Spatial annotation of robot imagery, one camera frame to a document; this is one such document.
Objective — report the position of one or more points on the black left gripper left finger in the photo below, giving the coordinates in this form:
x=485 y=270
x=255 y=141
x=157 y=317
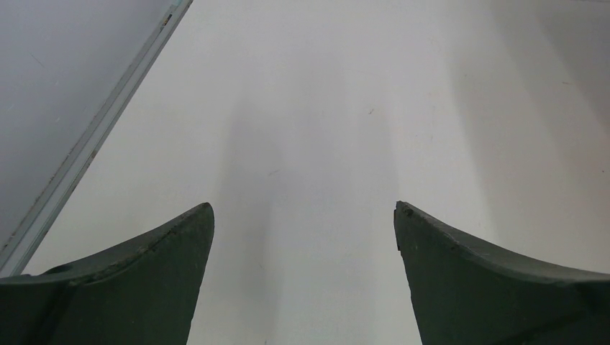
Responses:
x=141 y=291

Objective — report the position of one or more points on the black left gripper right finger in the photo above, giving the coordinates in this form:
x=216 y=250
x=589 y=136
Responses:
x=465 y=290

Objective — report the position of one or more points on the aluminium frame left rail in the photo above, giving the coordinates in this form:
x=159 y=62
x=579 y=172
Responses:
x=68 y=71

